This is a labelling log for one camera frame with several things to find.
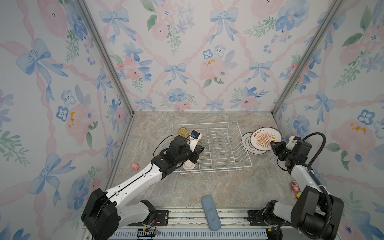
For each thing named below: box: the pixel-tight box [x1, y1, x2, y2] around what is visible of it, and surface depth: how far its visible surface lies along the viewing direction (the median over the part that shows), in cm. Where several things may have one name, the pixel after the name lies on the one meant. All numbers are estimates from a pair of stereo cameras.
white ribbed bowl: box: [182, 159, 195, 171], surface depth 85 cm
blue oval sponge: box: [201, 195, 222, 231], surface depth 75 cm
